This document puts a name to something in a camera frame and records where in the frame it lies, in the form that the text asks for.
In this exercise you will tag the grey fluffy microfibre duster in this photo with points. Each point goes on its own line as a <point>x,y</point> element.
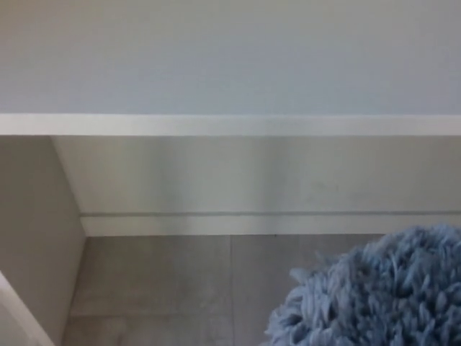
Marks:
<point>378,295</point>

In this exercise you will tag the white built-in shelf unit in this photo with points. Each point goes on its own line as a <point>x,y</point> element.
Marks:
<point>216,126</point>

